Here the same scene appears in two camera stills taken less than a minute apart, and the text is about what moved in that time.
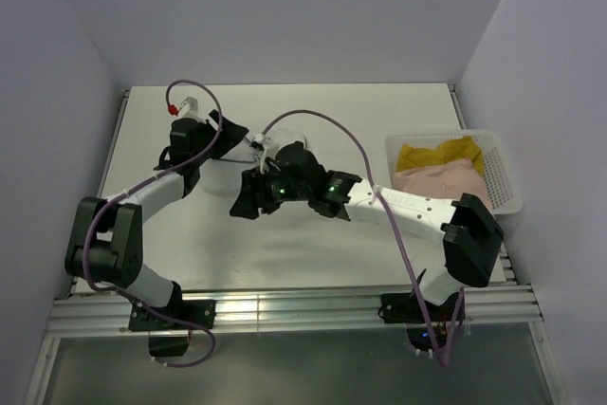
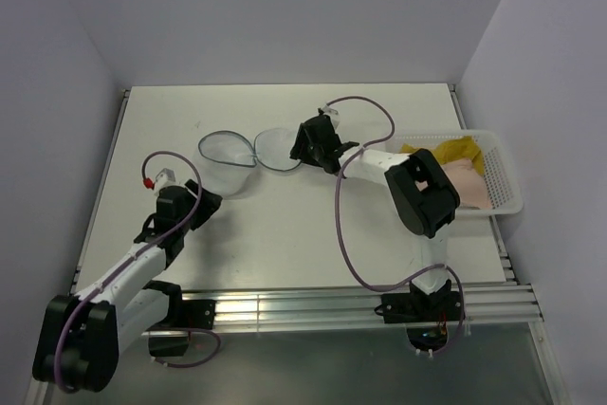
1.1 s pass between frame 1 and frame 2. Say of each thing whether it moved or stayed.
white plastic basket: stayed
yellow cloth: stayed
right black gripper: moved
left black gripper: moved
